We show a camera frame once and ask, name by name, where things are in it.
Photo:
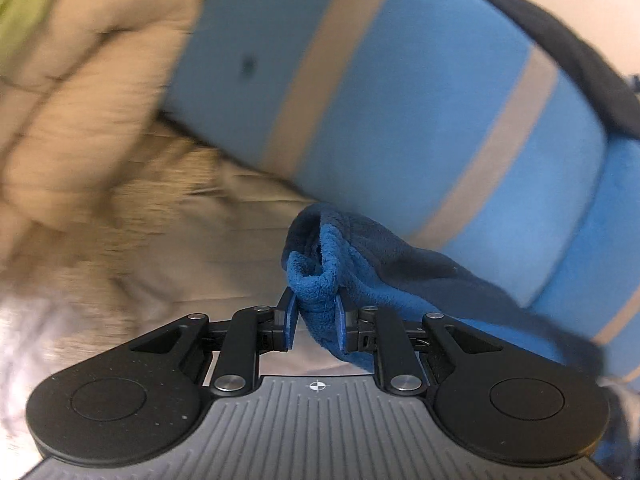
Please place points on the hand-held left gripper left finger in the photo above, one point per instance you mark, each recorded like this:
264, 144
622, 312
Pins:
289, 320

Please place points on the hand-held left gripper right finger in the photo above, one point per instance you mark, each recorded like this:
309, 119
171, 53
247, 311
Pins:
340, 320

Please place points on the beige puffy comforter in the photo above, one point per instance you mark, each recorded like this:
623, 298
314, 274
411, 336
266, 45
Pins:
90, 110

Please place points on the white quilted bedspread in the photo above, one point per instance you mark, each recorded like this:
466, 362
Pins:
150, 240

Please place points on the blue grey-striped pillow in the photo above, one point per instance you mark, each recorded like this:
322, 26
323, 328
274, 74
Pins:
600, 240
400, 110

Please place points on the light green cloth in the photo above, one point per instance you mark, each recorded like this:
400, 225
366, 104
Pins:
25, 10

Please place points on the dark navy cloth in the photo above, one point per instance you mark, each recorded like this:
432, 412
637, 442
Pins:
565, 35

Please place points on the blue fleece jacket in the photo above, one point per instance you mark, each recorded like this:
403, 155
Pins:
380, 265

